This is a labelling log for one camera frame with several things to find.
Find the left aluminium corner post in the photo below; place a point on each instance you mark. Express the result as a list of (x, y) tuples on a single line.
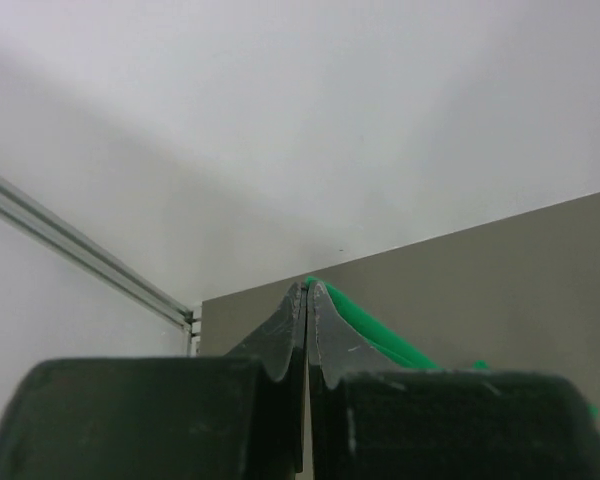
[(45, 226)]

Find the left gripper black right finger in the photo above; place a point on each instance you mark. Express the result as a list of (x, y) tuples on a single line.
[(373, 419)]

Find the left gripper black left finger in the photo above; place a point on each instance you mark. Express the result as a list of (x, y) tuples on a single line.
[(234, 416)]

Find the green t-shirt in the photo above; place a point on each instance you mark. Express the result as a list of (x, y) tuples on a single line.
[(374, 332)]

